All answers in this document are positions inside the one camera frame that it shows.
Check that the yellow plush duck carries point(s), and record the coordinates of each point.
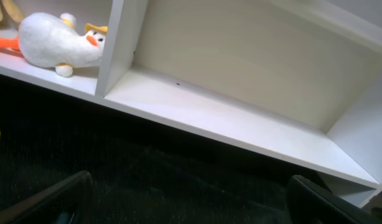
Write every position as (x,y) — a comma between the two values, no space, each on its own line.
(10,9)

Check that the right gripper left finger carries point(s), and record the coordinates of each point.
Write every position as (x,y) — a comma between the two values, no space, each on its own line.
(48,205)

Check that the white shelf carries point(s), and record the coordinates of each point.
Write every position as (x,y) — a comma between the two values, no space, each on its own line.
(240,93)

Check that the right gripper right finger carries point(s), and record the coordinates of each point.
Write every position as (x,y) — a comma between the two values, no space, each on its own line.
(321,208)

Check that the white plush duck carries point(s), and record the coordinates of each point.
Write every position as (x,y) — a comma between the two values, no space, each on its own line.
(51,40)

